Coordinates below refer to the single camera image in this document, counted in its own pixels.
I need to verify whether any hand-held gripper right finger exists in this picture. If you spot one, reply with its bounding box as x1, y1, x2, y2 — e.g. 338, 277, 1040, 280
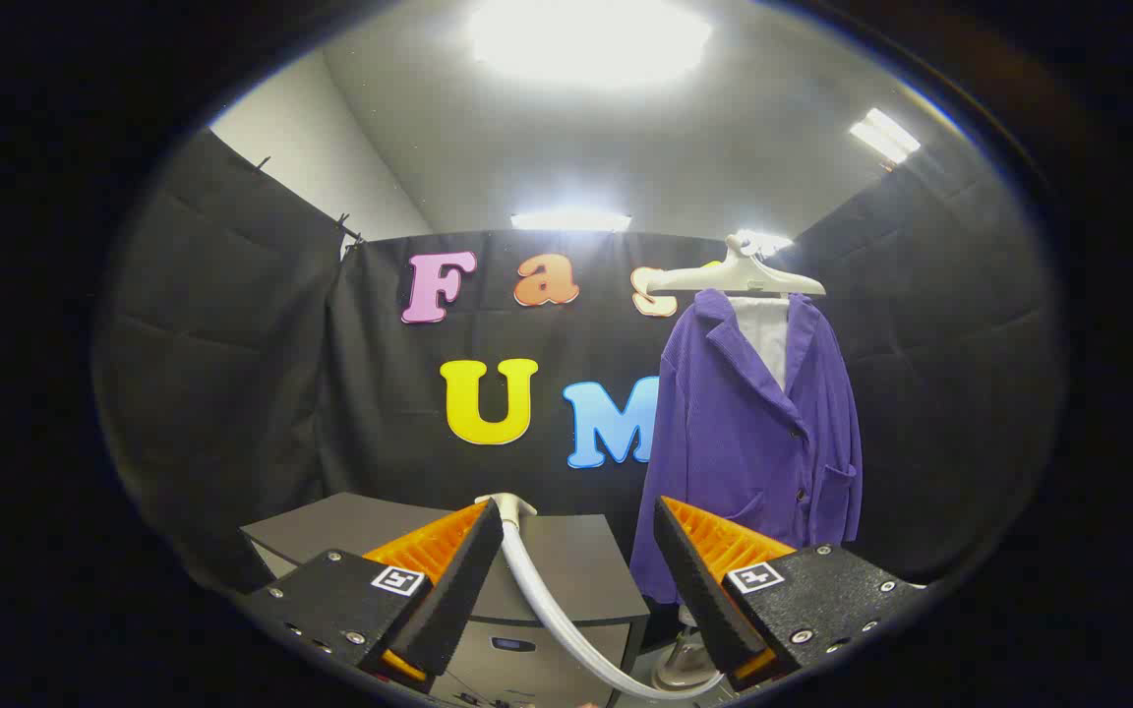
652, 496, 926, 689

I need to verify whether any grey metal stand base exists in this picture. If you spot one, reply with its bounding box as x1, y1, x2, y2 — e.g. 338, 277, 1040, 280
650, 605, 725, 695

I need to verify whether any white garment steamer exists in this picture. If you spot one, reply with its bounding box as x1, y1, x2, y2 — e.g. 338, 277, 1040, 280
474, 492, 728, 701

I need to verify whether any white clothes hanger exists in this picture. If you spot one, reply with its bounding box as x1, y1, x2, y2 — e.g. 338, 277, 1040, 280
645, 234, 827, 298

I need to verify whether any ceiling light panel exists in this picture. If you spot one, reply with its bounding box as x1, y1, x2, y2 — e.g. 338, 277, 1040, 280
468, 0, 715, 89
736, 229, 794, 257
510, 210, 633, 233
849, 107, 922, 166

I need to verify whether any purple jacket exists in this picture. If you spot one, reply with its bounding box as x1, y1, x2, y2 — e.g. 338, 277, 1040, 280
629, 288, 864, 605

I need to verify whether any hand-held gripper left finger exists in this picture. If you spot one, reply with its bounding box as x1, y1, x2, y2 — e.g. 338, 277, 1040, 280
237, 500, 507, 689

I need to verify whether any black backdrop cloth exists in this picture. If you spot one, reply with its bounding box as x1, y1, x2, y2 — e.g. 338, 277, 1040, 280
92, 128, 1065, 593

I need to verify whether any grey cabinet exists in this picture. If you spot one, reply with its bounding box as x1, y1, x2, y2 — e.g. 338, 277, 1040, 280
240, 492, 652, 708

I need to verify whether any white shirt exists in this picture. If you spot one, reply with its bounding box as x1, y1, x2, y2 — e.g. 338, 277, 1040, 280
730, 295, 790, 390

